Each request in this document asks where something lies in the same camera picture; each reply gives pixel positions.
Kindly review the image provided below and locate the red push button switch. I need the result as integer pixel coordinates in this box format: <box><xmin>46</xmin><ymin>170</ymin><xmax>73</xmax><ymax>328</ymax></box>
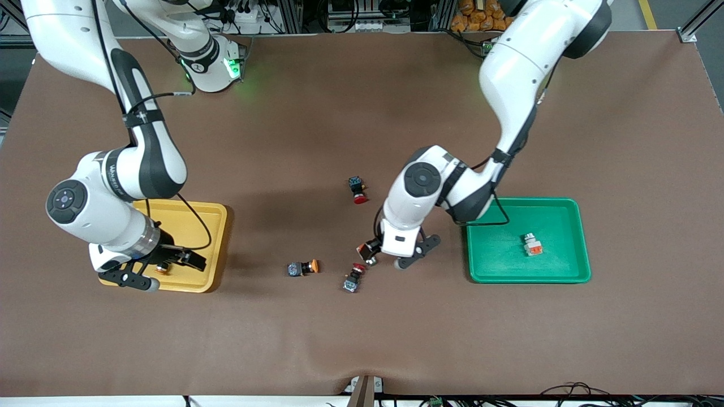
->
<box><xmin>342</xmin><ymin>262</ymin><xmax>367</xmax><ymax>293</ymax></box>
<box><xmin>348</xmin><ymin>176</ymin><xmax>369</xmax><ymax>205</ymax></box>

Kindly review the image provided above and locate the black cable bundle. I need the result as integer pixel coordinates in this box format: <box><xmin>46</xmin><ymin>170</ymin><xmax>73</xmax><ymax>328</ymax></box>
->
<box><xmin>540</xmin><ymin>382</ymin><xmax>724</xmax><ymax>407</ymax></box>

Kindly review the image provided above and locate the green plastic tray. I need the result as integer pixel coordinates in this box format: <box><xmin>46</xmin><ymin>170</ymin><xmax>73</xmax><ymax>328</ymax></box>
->
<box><xmin>464</xmin><ymin>197</ymin><xmax>592</xmax><ymax>284</ymax></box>

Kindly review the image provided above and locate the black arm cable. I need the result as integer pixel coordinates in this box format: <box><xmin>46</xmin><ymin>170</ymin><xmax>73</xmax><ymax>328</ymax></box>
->
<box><xmin>90</xmin><ymin>0</ymin><xmax>213</xmax><ymax>250</ymax></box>
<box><xmin>373</xmin><ymin>153</ymin><xmax>510</xmax><ymax>241</ymax></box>

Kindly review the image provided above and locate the orange packets pile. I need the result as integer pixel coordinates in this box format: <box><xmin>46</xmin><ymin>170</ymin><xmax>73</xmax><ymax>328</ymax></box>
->
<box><xmin>451</xmin><ymin>0</ymin><xmax>512</xmax><ymax>32</ymax></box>

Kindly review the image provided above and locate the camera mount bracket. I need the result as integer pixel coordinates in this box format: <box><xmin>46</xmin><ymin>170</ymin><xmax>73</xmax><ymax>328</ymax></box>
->
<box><xmin>344</xmin><ymin>374</ymin><xmax>385</xmax><ymax>407</ymax></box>

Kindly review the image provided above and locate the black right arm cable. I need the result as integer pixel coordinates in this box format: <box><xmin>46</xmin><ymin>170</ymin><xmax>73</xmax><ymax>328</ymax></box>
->
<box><xmin>90</xmin><ymin>0</ymin><xmax>213</xmax><ymax>250</ymax></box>

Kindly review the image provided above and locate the aluminium frame profile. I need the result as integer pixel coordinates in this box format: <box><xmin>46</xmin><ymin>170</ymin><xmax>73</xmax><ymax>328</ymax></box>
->
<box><xmin>0</xmin><ymin>0</ymin><xmax>40</xmax><ymax>51</ymax></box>
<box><xmin>676</xmin><ymin>0</ymin><xmax>724</xmax><ymax>44</ymax></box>

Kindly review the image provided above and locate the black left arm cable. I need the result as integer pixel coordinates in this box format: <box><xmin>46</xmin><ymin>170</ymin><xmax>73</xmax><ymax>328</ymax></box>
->
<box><xmin>373</xmin><ymin>153</ymin><xmax>510</xmax><ymax>241</ymax></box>

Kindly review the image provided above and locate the white power strip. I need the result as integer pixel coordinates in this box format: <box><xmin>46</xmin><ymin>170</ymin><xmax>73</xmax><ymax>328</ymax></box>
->
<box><xmin>327</xmin><ymin>19</ymin><xmax>386</xmax><ymax>33</ymax></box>
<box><xmin>223</xmin><ymin>5</ymin><xmax>270</xmax><ymax>34</ymax></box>

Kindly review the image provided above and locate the yellow plastic tray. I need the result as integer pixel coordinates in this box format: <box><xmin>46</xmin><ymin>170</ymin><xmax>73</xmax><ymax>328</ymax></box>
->
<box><xmin>98</xmin><ymin>197</ymin><xmax>228</xmax><ymax>293</ymax></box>

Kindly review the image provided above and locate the brown table mat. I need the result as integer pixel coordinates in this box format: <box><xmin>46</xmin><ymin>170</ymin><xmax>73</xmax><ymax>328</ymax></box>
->
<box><xmin>0</xmin><ymin>31</ymin><xmax>724</xmax><ymax>396</ymax></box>

